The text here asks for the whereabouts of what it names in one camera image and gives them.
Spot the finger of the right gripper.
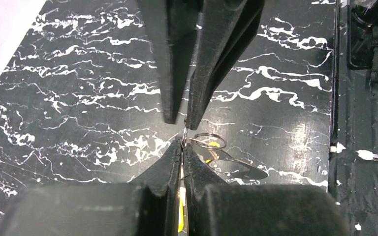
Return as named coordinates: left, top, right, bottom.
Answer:
left=137, top=0, right=202, bottom=124
left=186, top=0, right=265, bottom=130

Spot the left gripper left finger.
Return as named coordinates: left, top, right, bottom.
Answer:
left=0, top=139, right=181, bottom=236

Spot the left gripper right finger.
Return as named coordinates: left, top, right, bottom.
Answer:
left=182, top=145, right=350, bottom=236

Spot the yellow tagged key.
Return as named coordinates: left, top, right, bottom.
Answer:
left=205, top=141, right=221, bottom=164
left=178, top=187, right=187, bottom=236

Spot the white keyring holder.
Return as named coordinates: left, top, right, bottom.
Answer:
left=182, top=127, right=268, bottom=182

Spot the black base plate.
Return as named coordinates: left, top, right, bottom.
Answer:
left=328, top=0, right=378, bottom=236

